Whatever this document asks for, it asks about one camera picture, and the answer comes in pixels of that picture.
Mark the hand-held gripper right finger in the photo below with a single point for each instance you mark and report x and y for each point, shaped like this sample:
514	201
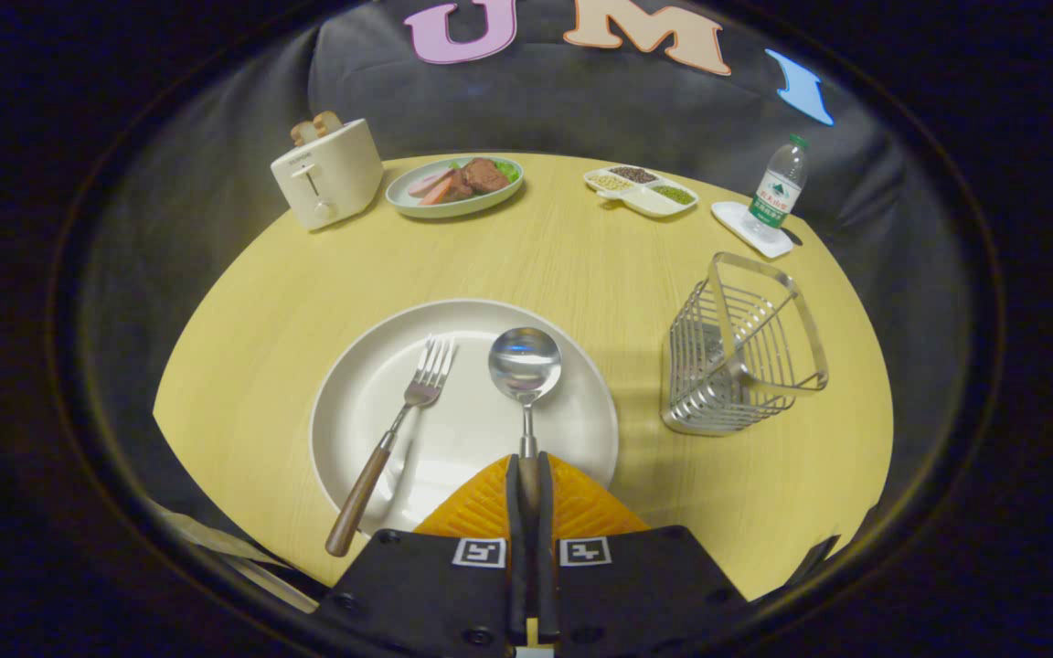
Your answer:
547	567

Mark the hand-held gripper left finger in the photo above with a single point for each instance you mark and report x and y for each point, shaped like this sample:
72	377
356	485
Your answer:
515	548

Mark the large white plate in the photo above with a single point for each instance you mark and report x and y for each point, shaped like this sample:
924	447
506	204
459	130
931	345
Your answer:
472	439

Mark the pale green food plate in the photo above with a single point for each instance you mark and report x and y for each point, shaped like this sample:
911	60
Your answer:
453	206

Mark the orange sausage slice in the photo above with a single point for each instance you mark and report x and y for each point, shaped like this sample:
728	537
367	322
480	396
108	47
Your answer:
437	193

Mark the white divided condiment dish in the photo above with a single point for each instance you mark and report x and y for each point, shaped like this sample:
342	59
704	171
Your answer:
645	199

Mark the brown meat slice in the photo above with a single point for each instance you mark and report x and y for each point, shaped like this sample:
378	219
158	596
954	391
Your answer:
485	174

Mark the pink ham slice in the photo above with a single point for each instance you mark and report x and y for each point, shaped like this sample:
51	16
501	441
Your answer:
428	181

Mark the green lettuce leaf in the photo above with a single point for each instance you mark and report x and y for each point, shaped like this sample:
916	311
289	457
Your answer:
508	169

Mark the white square coaster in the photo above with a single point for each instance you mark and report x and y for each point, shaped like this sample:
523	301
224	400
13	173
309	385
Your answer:
732	219

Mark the small black disc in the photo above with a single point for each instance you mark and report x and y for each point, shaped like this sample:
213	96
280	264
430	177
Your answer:
792	238

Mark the cream toaster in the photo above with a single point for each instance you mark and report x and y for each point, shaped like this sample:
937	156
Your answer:
335	174

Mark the clear plastic water bottle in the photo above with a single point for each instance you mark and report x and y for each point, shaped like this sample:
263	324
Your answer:
775	192

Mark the toast slice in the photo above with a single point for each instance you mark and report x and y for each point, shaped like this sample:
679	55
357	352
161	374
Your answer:
303	133
327	122

